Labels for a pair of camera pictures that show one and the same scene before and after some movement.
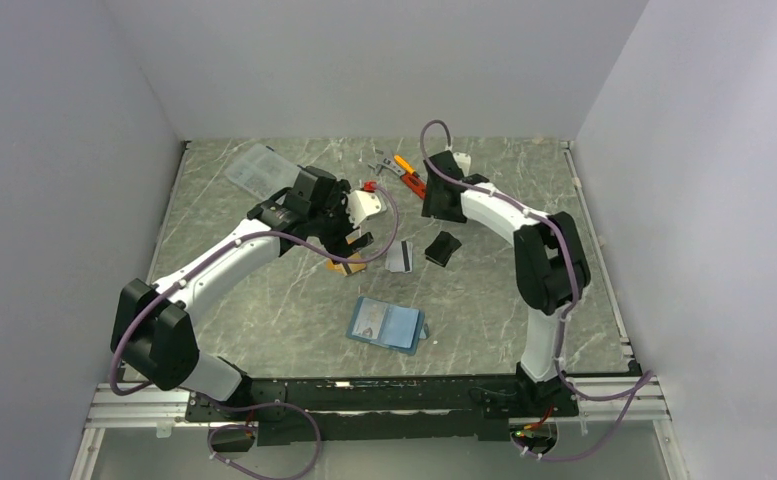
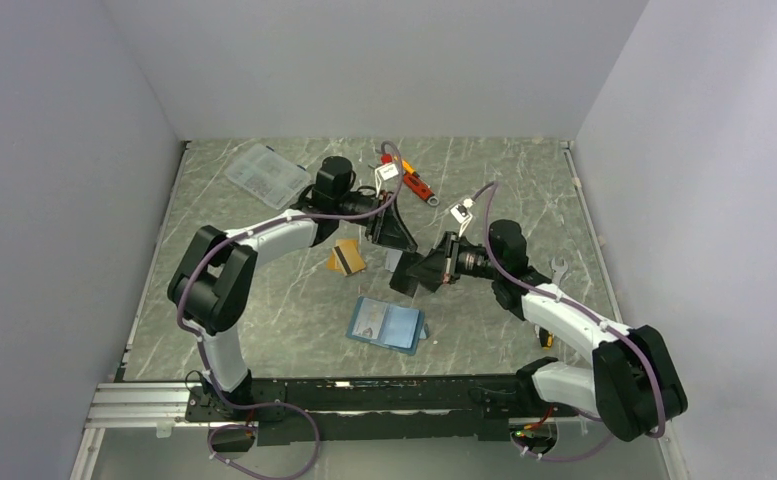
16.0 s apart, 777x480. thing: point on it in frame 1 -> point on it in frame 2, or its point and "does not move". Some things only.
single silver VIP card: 371,318 does not move
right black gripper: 431,208 -> 442,264
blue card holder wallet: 395,326 does not move
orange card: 354,266 does not move
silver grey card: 399,256 does not move
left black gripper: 339,245 -> 388,230
